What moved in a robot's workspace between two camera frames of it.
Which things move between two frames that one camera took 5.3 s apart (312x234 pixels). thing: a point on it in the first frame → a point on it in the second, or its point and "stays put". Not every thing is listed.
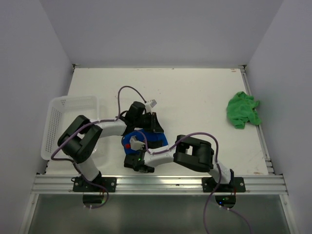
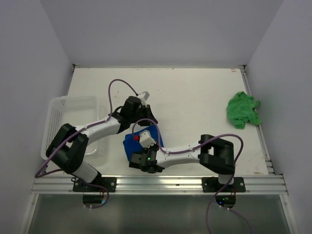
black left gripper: (154, 125) → (147, 111)
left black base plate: (80, 184) stays put
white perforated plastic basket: (63, 111) stays put
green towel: (241, 108) stays put
